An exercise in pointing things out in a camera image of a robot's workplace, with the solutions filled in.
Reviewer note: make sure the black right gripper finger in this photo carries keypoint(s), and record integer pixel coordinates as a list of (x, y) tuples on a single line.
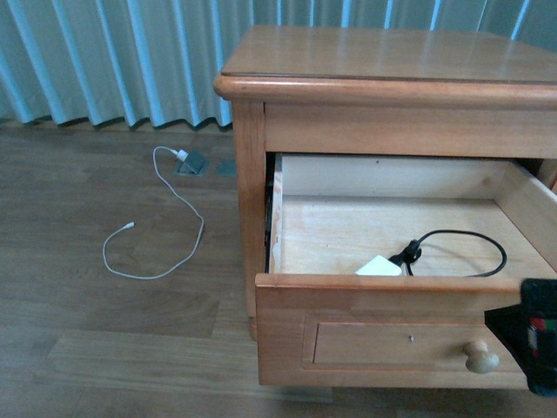
[(528, 331)]

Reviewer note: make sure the wooden drawer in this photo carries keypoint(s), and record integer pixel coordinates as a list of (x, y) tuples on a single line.
[(465, 232)]

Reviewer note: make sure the white charger adapter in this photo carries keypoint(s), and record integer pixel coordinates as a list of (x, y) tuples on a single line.
[(379, 266)]

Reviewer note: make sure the round wooden drawer knob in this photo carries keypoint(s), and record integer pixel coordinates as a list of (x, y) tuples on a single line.
[(479, 359)]

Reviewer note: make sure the wooden nightstand cabinet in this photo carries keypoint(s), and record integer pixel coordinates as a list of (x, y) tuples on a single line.
[(391, 92)]

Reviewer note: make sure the closed grey floor socket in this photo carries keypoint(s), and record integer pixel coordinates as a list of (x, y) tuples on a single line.
[(226, 168)]

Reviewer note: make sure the open grey floor socket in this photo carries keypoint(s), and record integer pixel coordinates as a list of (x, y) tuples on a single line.
[(194, 165)]

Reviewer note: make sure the small white floor plug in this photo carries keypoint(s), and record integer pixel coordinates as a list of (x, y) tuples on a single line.
[(181, 155)]

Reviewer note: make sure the light blue pleated curtain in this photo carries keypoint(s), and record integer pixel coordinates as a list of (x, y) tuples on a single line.
[(156, 60)]

